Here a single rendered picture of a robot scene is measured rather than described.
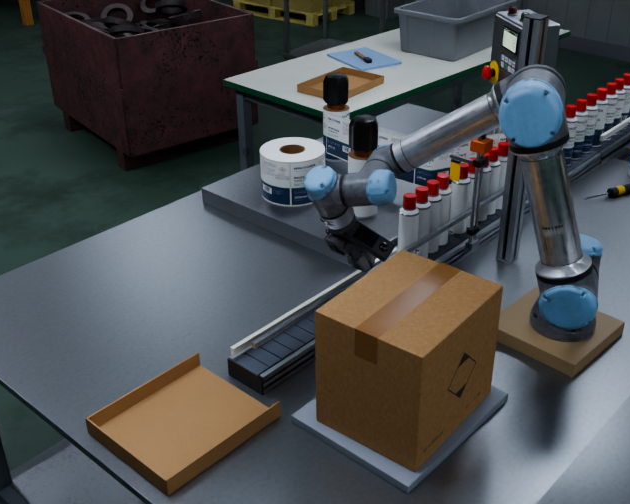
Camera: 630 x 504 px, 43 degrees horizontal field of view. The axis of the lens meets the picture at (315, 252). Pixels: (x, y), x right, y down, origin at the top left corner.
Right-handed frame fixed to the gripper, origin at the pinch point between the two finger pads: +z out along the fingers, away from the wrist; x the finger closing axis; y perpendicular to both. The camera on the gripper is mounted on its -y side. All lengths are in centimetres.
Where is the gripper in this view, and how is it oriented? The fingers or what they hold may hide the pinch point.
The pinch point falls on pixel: (371, 268)
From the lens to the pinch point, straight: 201.7
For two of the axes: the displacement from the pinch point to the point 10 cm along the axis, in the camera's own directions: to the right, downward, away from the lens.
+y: -7.4, -3.2, 5.9
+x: -5.8, 7.6, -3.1
